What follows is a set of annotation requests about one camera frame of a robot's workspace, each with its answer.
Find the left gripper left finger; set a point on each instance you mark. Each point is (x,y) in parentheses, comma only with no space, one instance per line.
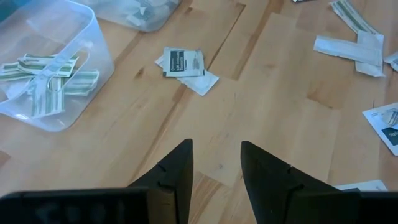
(140,205)

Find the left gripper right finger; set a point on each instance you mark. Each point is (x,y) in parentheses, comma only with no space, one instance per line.
(295,205)

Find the crumpled antiseptic wipe packet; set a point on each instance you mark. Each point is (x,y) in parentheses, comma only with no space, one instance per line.
(391,117)

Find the plain white square packet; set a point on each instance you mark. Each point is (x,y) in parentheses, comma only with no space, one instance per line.
(200,82)

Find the clear plastic bin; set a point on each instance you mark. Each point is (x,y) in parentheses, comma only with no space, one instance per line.
(102,68)
(109,12)

